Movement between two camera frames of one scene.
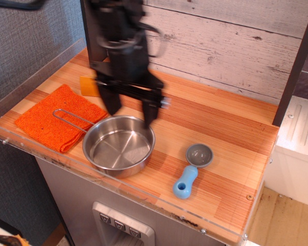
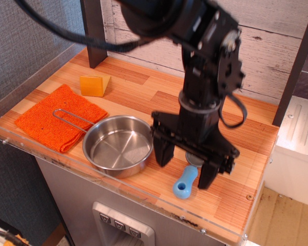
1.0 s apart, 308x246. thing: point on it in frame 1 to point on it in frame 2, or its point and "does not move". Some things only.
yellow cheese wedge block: x=89 y=85 does not move
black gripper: x=127 y=72 to x=195 y=131
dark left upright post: x=91 y=15 does not move
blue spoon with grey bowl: x=197 y=156 does not move
